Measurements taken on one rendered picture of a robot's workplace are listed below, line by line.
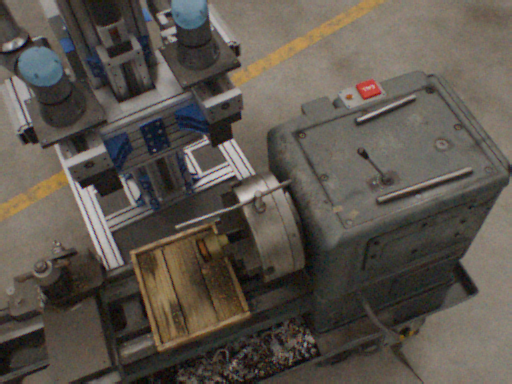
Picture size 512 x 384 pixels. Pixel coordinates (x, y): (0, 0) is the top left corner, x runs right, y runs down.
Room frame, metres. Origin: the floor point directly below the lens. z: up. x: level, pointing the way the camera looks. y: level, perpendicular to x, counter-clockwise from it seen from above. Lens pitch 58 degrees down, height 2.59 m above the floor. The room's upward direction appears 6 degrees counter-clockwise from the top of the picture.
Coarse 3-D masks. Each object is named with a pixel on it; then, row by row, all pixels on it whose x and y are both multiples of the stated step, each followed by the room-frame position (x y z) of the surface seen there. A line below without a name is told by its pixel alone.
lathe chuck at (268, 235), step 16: (256, 176) 0.92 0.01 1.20; (240, 192) 0.85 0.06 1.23; (240, 208) 0.82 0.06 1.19; (272, 208) 0.79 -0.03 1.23; (256, 224) 0.75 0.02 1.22; (272, 224) 0.75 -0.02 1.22; (256, 240) 0.71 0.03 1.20; (272, 240) 0.71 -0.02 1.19; (288, 240) 0.71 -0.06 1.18; (272, 256) 0.68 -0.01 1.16; (288, 256) 0.68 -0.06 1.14; (288, 272) 0.67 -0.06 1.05
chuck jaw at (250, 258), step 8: (248, 240) 0.76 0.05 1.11; (224, 248) 0.75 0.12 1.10; (232, 248) 0.74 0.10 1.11; (240, 248) 0.74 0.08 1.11; (248, 248) 0.74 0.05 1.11; (232, 256) 0.73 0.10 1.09; (240, 256) 0.71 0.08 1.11; (248, 256) 0.71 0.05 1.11; (256, 256) 0.70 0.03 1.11; (240, 264) 0.70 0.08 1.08; (248, 264) 0.68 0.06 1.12; (256, 264) 0.68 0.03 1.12; (248, 272) 0.67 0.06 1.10; (256, 272) 0.67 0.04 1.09; (264, 272) 0.66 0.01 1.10; (272, 272) 0.66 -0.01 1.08
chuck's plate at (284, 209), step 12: (264, 180) 0.89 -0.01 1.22; (276, 180) 0.88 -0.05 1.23; (276, 192) 0.84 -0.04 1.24; (276, 204) 0.80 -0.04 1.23; (288, 204) 0.80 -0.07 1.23; (288, 216) 0.76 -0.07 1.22; (288, 228) 0.74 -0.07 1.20; (300, 240) 0.71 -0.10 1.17; (300, 252) 0.69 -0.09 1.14; (300, 264) 0.68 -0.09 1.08
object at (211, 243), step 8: (200, 240) 0.78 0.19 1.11; (208, 240) 0.77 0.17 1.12; (216, 240) 0.77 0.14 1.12; (224, 240) 0.77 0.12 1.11; (200, 248) 0.75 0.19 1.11; (208, 248) 0.75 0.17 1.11; (216, 248) 0.75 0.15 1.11; (208, 256) 0.73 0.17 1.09; (216, 256) 0.73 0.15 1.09; (224, 256) 0.73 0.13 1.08
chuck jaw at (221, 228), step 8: (240, 184) 0.90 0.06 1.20; (232, 192) 0.88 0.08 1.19; (224, 200) 0.86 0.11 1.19; (232, 200) 0.86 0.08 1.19; (224, 216) 0.82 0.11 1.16; (232, 216) 0.82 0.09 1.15; (240, 216) 0.83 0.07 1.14; (216, 224) 0.81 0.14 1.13; (224, 224) 0.81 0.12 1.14; (232, 224) 0.81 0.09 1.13; (240, 224) 0.81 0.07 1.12; (224, 232) 0.79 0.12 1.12
